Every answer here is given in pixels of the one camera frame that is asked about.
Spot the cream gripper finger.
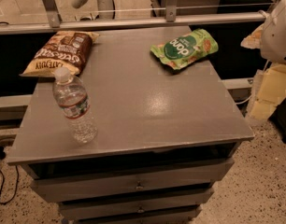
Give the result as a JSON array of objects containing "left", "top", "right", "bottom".
[
  {"left": 240, "top": 24, "right": 264, "bottom": 49},
  {"left": 249, "top": 63, "right": 286, "bottom": 120}
]

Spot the green rice chip bag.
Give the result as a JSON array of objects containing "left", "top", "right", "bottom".
[{"left": 150, "top": 29, "right": 219, "bottom": 70}]

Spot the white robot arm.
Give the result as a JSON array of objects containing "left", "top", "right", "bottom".
[{"left": 240, "top": 0, "right": 286, "bottom": 120}]

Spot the brown chip bag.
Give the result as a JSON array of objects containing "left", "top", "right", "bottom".
[{"left": 21, "top": 31, "right": 99, "bottom": 77}]

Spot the grey drawer cabinet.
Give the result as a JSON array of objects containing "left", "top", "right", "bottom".
[{"left": 7, "top": 27, "right": 253, "bottom": 224}]

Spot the clear plastic water bottle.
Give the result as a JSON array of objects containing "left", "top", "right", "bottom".
[{"left": 52, "top": 67, "right": 97, "bottom": 144}]

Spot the white cable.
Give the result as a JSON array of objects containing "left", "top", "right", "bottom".
[{"left": 235, "top": 93, "right": 253, "bottom": 106}]

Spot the grey metal railing frame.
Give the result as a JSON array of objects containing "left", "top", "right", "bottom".
[{"left": 0, "top": 0, "right": 279, "bottom": 35}]

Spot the black floor cable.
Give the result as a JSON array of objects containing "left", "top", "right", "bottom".
[{"left": 0, "top": 145, "right": 20, "bottom": 205}]

